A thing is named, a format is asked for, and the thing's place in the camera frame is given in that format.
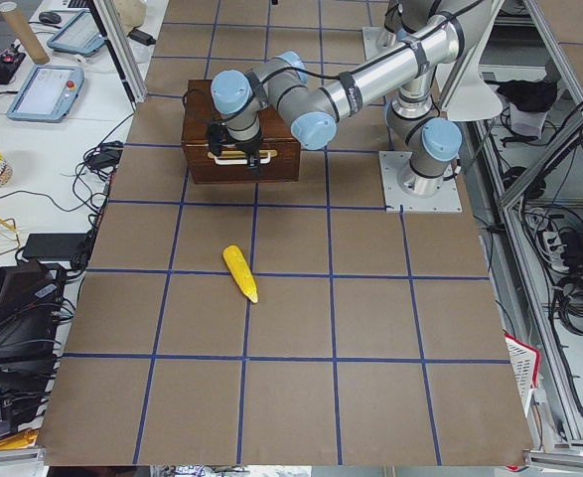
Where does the cardboard tube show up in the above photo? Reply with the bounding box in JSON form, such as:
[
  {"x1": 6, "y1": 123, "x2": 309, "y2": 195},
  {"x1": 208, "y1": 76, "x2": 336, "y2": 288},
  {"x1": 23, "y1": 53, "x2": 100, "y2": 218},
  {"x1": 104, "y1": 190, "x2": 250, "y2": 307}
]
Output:
[{"x1": 0, "y1": 1, "x2": 50, "y2": 65}]

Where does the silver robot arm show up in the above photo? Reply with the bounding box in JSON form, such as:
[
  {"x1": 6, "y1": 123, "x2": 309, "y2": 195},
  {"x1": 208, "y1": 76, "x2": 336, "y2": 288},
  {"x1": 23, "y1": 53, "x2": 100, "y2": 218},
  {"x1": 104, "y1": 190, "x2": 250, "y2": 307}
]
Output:
[
  {"x1": 211, "y1": 1, "x2": 494, "y2": 197},
  {"x1": 377, "y1": 0, "x2": 408, "y2": 50}
]

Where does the white red plastic basket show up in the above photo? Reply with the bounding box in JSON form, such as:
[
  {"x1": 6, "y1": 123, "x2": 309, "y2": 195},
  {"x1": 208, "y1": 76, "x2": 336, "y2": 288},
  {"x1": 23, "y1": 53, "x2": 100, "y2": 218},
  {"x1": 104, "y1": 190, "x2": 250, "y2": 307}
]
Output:
[{"x1": 505, "y1": 333, "x2": 541, "y2": 415}]

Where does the aluminium frame post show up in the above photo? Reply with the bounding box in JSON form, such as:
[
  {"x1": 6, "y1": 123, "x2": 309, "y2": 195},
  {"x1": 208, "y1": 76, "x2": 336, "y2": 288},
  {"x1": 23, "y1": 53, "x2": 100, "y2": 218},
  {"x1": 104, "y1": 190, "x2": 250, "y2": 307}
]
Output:
[{"x1": 88, "y1": 0, "x2": 147, "y2": 104}]

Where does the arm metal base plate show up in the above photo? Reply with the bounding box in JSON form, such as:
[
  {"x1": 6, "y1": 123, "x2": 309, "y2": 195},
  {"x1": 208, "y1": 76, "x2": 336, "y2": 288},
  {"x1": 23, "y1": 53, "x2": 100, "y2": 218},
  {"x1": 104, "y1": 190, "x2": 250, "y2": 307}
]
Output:
[
  {"x1": 378, "y1": 151, "x2": 462, "y2": 214},
  {"x1": 362, "y1": 27, "x2": 398, "y2": 64}
]

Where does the blue teach pendant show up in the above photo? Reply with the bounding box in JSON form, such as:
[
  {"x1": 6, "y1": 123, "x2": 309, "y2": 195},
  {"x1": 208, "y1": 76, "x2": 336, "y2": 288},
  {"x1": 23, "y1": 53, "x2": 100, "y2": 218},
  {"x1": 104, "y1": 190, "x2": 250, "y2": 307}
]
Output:
[
  {"x1": 47, "y1": 10, "x2": 104, "y2": 57},
  {"x1": 6, "y1": 66, "x2": 84, "y2": 123}
]

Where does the white drawer handle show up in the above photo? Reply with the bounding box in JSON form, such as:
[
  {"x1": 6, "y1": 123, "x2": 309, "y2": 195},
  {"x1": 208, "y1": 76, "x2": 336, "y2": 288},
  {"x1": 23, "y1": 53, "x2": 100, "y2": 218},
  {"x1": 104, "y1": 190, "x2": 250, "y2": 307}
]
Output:
[{"x1": 207, "y1": 149, "x2": 278, "y2": 166}]

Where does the near blue teach pendant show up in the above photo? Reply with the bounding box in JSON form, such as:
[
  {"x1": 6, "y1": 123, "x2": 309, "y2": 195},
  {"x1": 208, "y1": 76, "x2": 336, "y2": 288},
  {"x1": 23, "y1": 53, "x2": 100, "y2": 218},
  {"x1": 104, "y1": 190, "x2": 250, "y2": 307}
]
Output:
[{"x1": 6, "y1": 66, "x2": 84, "y2": 123}]

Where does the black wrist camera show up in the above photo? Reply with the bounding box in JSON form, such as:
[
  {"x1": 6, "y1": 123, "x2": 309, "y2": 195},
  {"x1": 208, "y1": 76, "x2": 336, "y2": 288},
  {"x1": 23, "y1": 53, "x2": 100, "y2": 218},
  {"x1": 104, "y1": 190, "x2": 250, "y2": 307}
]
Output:
[{"x1": 206, "y1": 123, "x2": 225, "y2": 157}]

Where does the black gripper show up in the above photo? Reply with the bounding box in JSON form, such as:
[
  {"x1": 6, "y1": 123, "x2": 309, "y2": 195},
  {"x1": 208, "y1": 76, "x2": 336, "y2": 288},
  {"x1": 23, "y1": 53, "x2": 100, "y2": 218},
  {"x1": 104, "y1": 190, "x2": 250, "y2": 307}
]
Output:
[{"x1": 235, "y1": 137, "x2": 262, "y2": 178}]

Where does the far blue teach pendant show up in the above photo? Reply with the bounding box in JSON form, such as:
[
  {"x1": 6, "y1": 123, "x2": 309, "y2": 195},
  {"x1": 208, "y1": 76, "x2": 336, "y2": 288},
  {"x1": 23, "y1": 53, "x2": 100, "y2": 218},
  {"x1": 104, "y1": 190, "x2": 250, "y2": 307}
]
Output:
[{"x1": 47, "y1": 10, "x2": 104, "y2": 57}]

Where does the brown wooden drawer box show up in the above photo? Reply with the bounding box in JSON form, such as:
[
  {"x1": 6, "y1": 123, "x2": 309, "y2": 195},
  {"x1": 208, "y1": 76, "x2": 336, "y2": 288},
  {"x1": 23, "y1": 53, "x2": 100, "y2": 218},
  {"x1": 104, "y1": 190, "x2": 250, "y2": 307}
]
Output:
[{"x1": 181, "y1": 79, "x2": 300, "y2": 184}]

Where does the black computer mouse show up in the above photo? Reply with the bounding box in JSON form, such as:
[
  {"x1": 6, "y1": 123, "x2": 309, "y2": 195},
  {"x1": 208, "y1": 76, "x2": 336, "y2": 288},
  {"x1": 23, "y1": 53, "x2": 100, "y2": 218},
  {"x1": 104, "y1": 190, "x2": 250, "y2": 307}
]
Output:
[{"x1": 38, "y1": 11, "x2": 62, "y2": 26}]

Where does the black power adapter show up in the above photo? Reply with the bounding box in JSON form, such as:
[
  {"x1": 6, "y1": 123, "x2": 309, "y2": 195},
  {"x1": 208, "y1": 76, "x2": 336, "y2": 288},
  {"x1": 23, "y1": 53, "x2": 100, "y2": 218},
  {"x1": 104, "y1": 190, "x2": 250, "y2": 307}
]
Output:
[{"x1": 128, "y1": 28, "x2": 156, "y2": 46}]

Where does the beige cap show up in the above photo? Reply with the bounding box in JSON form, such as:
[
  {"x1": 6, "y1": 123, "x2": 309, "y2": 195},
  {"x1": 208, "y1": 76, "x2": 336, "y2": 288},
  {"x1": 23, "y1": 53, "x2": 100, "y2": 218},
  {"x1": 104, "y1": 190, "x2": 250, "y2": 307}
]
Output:
[{"x1": 114, "y1": 0, "x2": 147, "y2": 29}]

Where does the black power brick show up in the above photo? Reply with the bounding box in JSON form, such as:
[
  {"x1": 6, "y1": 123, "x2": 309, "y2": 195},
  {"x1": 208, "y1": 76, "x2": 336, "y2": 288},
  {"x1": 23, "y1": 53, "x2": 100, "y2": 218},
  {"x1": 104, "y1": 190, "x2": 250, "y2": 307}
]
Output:
[{"x1": 22, "y1": 233, "x2": 86, "y2": 261}]

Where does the yellow corn cob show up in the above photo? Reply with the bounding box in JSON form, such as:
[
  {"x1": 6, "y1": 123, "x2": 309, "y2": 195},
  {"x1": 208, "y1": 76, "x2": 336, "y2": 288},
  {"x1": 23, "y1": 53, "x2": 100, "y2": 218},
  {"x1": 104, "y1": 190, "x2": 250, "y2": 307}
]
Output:
[{"x1": 222, "y1": 244, "x2": 258, "y2": 303}]

